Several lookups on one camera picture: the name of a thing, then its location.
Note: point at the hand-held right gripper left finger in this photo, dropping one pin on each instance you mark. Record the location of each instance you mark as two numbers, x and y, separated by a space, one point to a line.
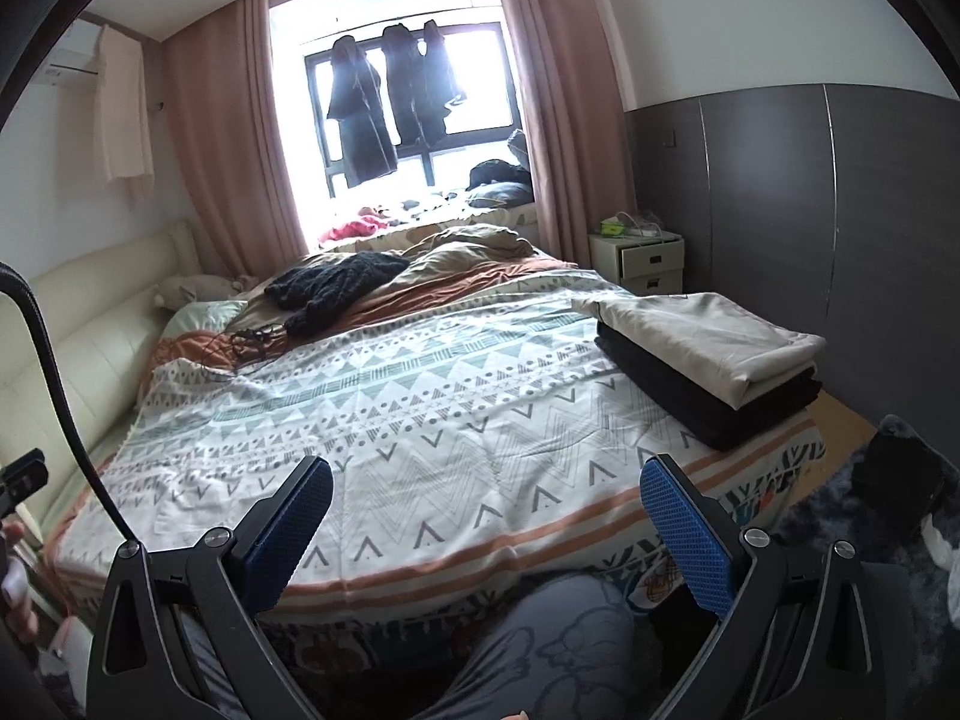
292 532

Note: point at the light green pillow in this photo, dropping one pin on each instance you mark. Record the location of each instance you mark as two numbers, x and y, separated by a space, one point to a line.
202 315

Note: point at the pink curtain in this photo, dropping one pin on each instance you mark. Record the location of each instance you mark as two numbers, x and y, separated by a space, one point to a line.
562 105
225 150

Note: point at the dark knitted sweater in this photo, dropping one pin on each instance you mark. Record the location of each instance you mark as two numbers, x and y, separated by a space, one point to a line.
337 281

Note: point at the beige zip jacket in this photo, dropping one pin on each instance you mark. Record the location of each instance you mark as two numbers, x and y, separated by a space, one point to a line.
712 337

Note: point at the white nightstand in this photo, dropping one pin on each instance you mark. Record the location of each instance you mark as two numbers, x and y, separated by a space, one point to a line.
645 262

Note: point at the person's left hand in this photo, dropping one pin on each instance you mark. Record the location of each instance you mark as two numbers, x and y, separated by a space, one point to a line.
22 622

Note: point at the cream padded headboard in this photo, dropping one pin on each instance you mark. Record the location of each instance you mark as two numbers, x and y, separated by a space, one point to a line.
97 300

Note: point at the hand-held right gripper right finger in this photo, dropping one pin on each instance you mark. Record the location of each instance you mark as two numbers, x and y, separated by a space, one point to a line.
686 532

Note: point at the dark hanging coat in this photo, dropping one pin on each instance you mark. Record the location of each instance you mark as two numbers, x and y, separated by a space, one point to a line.
412 90
360 127

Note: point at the black folded garment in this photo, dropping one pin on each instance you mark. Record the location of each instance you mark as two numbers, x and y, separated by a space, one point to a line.
712 412

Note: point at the geometric patterned blanket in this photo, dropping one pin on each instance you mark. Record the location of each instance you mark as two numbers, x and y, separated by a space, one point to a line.
412 405

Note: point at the green tissue box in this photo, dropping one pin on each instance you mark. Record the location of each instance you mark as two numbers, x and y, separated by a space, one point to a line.
615 225

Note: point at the red cloth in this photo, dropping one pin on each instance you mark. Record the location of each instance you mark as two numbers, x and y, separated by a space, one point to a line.
360 226

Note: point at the person's leg in grey pants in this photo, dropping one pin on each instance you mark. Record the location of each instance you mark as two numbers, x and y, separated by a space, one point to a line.
540 645

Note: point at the air conditioner with cream cover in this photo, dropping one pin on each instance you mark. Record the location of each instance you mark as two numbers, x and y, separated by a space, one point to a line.
124 112

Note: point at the brown and beige duvet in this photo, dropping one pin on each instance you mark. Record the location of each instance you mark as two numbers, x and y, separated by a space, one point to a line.
465 247

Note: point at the colourful printed bed sheet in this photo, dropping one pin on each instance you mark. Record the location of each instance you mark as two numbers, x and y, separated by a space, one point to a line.
757 495

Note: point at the black framed window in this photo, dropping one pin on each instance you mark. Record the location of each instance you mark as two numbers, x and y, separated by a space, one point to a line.
480 82

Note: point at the dark fuzzy rug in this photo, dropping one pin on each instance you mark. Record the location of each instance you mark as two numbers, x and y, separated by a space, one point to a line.
847 532

